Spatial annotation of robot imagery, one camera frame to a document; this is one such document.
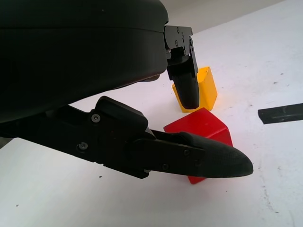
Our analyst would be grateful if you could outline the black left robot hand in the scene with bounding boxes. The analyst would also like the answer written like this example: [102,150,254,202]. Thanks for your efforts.
[0,0,254,180]

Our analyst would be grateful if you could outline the yellow wooden block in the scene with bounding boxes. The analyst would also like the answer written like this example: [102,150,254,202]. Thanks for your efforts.
[172,66,218,113]

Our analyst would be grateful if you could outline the red wooden block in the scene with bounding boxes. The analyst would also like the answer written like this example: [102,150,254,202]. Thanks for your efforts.
[163,107,234,185]

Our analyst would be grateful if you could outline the black tape strip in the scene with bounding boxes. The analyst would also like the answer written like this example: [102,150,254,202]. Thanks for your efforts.
[258,103,303,125]

